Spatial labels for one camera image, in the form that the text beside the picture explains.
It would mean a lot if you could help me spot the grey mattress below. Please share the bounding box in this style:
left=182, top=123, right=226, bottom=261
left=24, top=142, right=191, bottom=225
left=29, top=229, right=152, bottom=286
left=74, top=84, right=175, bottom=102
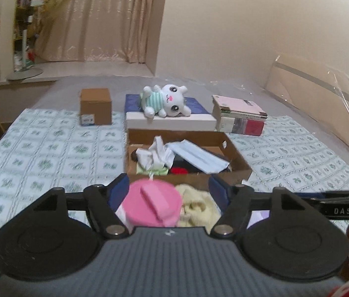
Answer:
left=17, top=76, right=349, bottom=189

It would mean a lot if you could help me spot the cluttered shelf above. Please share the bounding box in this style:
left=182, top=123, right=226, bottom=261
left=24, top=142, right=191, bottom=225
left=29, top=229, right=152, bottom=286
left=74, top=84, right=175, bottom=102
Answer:
left=13, top=0, right=42, bottom=69

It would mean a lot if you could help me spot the thin pale book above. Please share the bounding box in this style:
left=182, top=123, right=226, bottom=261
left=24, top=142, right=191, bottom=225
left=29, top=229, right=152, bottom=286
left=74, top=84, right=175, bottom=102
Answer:
left=219, top=111, right=268, bottom=122

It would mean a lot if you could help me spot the purple and white package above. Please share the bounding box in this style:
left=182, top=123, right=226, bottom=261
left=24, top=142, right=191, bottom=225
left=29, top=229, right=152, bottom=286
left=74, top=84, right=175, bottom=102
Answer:
left=249, top=210, right=271, bottom=226

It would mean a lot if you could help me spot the cardboard tray box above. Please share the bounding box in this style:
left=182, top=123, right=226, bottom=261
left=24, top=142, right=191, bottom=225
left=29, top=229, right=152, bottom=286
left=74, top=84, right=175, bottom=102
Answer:
left=123, top=128, right=253, bottom=192

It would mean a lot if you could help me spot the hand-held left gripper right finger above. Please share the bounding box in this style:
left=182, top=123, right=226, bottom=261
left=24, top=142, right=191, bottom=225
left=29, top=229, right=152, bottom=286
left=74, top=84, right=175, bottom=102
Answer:
left=208, top=175, right=309, bottom=239

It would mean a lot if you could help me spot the blue face mask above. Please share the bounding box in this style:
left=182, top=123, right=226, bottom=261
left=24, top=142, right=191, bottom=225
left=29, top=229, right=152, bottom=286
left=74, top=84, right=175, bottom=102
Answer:
left=165, top=139, right=232, bottom=174

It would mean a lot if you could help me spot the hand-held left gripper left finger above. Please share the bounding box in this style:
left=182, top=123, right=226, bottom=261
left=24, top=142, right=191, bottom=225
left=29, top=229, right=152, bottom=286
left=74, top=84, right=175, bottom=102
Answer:
left=34, top=173, right=132, bottom=239

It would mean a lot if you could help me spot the beige curtain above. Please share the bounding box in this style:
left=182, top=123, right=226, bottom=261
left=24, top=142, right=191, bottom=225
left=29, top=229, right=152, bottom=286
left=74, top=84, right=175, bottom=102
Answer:
left=35, top=0, right=169, bottom=64

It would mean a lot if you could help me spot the green floral printed bedsheet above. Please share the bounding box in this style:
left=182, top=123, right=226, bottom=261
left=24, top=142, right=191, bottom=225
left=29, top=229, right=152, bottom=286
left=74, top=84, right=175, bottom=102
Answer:
left=0, top=108, right=349, bottom=285

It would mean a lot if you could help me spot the white tissue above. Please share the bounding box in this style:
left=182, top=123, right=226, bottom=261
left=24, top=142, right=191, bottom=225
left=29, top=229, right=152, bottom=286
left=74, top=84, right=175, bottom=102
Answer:
left=136, top=135, right=175, bottom=171

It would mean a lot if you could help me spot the standing fan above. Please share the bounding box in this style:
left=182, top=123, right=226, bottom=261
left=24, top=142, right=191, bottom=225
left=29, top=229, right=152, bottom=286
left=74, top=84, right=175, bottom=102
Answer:
left=7, top=0, right=70, bottom=81

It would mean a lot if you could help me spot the white plush toy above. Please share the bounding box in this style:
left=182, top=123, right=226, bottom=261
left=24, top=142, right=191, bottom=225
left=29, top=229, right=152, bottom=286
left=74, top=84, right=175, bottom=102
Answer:
left=139, top=84, right=192, bottom=119

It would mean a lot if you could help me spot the pink lidded cup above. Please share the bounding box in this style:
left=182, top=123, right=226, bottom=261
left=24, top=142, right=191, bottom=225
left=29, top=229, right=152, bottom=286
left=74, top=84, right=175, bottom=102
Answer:
left=114, top=178, right=183, bottom=232

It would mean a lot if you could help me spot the small closed cardboard box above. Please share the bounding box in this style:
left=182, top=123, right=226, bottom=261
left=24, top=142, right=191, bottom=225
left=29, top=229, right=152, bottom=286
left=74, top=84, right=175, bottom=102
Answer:
left=80, top=88, right=113, bottom=126

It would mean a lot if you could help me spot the blue and white box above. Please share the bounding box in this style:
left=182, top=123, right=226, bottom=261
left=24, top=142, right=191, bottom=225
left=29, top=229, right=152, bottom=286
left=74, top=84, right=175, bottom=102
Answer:
left=125, top=94, right=218, bottom=131

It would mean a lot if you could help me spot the pink book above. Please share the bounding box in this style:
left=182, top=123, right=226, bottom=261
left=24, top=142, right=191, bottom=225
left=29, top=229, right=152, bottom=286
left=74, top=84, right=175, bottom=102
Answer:
left=212, top=95, right=268, bottom=119

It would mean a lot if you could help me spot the thick red-spine book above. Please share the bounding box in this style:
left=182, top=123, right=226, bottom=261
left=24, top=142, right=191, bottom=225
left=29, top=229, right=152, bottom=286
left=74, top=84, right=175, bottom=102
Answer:
left=216, top=116, right=265, bottom=137

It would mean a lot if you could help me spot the yellow towel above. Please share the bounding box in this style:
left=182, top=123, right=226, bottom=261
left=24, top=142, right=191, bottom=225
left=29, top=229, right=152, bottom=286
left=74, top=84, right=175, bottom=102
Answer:
left=174, top=183, right=221, bottom=228

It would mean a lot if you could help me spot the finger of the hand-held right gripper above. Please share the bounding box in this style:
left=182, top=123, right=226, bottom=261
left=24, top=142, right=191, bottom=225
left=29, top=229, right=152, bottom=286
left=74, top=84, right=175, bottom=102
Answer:
left=293, top=190, right=349, bottom=203

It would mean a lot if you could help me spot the plastic-wrapped headboard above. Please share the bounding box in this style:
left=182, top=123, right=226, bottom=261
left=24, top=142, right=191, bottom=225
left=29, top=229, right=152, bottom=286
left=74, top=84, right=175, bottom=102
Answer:
left=264, top=54, right=349, bottom=150

